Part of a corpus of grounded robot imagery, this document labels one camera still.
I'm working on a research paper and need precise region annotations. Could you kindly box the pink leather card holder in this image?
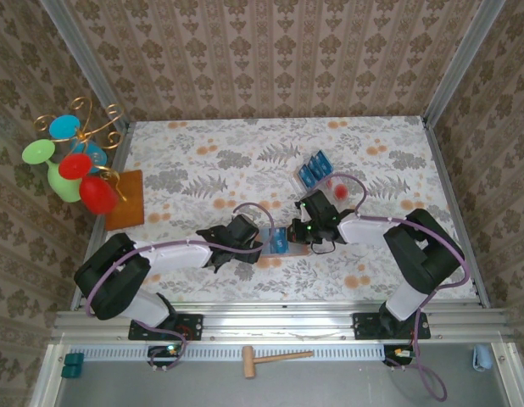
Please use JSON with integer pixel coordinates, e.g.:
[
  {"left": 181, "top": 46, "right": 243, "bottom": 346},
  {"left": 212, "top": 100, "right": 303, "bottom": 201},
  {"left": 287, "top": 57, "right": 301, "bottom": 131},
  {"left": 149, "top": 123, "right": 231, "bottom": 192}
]
[{"left": 256, "top": 226, "right": 310, "bottom": 259}]

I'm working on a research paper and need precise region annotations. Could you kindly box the blue credit card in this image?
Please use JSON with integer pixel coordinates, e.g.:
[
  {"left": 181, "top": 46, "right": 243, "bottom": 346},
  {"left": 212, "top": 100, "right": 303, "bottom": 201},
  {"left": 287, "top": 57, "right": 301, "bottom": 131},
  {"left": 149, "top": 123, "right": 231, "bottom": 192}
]
[
  {"left": 298, "top": 163, "right": 317, "bottom": 187},
  {"left": 268, "top": 227, "right": 288, "bottom": 255},
  {"left": 311, "top": 153, "right": 333, "bottom": 177}
]

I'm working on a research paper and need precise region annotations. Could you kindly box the clear acrylic card stand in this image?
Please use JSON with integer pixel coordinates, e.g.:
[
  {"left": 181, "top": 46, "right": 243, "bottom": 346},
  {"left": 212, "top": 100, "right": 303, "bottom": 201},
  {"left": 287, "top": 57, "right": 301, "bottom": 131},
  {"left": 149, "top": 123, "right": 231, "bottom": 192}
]
[{"left": 292, "top": 148, "right": 353, "bottom": 207}]

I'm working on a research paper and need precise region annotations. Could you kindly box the pink card with red circle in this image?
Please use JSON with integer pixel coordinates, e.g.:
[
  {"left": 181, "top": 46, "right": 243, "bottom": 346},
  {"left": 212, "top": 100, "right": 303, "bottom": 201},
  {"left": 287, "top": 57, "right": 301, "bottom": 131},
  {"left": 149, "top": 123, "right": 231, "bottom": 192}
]
[{"left": 325, "top": 177, "right": 351, "bottom": 204}]

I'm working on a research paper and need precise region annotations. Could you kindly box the floral tablecloth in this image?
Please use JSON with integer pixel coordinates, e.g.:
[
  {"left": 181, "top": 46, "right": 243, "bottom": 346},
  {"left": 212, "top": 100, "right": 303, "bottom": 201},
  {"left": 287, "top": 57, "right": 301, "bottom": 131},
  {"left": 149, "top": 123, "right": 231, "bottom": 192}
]
[{"left": 90, "top": 114, "right": 479, "bottom": 304}]

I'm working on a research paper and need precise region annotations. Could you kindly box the wooden mallet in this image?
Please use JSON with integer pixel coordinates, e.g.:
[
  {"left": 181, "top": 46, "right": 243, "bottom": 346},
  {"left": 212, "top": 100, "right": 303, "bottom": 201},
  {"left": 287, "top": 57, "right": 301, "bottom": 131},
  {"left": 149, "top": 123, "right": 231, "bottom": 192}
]
[{"left": 242, "top": 345, "right": 315, "bottom": 380}]

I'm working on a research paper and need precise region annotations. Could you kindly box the orange wooden board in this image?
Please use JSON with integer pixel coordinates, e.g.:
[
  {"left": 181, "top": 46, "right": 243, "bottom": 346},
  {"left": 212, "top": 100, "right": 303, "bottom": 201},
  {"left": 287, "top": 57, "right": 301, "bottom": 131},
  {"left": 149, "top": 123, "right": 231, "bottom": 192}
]
[{"left": 103, "top": 169, "right": 146, "bottom": 232}]

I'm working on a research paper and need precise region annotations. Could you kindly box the small black controller board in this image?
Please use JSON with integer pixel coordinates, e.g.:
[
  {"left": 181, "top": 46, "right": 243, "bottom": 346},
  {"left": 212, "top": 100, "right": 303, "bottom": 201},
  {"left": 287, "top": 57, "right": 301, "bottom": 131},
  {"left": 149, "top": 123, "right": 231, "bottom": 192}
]
[
  {"left": 382, "top": 344, "right": 415, "bottom": 368},
  {"left": 148, "top": 344, "right": 181, "bottom": 368}
]

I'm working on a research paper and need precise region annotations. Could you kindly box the grey metal shelf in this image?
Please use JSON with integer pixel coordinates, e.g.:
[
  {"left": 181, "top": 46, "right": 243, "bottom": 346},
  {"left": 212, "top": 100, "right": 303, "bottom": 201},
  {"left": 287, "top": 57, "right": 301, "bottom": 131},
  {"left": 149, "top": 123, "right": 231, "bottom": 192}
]
[{"left": 31, "top": 342, "right": 524, "bottom": 407}]

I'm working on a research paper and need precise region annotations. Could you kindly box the red plastic wine glass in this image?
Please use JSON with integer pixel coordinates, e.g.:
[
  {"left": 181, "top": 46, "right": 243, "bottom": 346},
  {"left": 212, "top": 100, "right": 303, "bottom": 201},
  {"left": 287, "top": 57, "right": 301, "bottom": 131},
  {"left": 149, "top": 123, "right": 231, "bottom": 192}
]
[{"left": 58, "top": 153, "right": 120, "bottom": 215}]

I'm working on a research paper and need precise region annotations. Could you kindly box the blue plastic wine glass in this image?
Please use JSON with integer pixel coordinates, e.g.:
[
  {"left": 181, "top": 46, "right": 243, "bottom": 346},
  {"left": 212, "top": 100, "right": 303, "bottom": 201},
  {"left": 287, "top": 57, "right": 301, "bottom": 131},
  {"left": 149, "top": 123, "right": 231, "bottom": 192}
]
[{"left": 48, "top": 114, "right": 109, "bottom": 175}]

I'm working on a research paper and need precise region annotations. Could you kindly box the green plastic wine glass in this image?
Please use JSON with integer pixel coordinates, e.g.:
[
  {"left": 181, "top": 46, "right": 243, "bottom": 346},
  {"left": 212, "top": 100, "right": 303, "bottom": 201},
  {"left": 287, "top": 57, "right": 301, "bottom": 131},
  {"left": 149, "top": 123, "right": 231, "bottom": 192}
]
[{"left": 21, "top": 138, "right": 83, "bottom": 204}]

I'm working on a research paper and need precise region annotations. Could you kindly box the light blue cloth roll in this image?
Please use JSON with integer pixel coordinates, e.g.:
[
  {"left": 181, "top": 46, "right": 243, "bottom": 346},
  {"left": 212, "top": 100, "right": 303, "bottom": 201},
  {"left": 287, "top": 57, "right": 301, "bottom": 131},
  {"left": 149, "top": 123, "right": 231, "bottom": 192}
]
[{"left": 472, "top": 343, "right": 493, "bottom": 373}]

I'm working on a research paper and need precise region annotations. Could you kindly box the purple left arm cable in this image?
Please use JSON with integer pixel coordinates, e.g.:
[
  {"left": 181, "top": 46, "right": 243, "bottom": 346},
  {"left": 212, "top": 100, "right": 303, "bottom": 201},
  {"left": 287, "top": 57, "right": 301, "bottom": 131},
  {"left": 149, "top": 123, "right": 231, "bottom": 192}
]
[{"left": 86, "top": 202, "right": 276, "bottom": 373}]

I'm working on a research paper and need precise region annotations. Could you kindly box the long aluminium mounting rail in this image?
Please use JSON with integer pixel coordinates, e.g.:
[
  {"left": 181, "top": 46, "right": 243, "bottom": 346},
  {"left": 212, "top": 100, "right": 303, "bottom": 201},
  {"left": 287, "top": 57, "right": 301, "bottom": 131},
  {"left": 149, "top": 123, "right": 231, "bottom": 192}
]
[{"left": 52, "top": 301, "right": 516, "bottom": 344}]

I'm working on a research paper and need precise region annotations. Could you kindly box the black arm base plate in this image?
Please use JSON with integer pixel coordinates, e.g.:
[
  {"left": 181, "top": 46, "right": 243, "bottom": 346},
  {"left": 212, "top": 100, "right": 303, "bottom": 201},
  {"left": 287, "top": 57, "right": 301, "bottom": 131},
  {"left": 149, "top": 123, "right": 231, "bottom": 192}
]
[
  {"left": 352, "top": 312, "right": 432, "bottom": 341},
  {"left": 128, "top": 312, "right": 204, "bottom": 342}
]

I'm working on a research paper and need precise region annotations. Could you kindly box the grey slotted cable duct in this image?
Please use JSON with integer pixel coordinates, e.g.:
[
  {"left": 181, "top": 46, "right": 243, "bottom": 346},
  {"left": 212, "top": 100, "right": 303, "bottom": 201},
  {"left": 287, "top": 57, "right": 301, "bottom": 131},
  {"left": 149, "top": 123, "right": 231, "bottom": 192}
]
[{"left": 69, "top": 345, "right": 390, "bottom": 362}]

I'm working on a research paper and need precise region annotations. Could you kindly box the aluminium table side rail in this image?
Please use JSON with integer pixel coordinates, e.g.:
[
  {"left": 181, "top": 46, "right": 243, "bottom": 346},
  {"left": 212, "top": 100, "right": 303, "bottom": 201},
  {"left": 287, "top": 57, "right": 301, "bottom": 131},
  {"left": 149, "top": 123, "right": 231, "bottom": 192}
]
[
  {"left": 421, "top": 116, "right": 491, "bottom": 309},
  {"left": 70, "top": 122, "right": 134, "bottom": 310}
]

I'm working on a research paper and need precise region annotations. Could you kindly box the gold wire glass rack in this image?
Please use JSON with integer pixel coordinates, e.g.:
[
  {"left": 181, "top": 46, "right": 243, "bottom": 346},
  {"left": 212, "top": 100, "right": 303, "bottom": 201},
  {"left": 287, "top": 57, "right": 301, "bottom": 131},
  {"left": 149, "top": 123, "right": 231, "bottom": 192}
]
[{"left": 32, "top": 96, "right": 128, "bottom": 204}]

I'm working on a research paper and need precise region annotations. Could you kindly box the aluminium frame post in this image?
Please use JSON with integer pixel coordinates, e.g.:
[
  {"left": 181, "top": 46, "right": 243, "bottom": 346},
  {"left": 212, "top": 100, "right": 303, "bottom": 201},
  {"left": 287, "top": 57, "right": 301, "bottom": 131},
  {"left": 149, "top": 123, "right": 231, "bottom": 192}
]
[
  {"left": 38, "top": 0, "right": 131, "bottom": 131},
  {"left": 422, "top": 0, "right": 507, "bottom": 128}
]

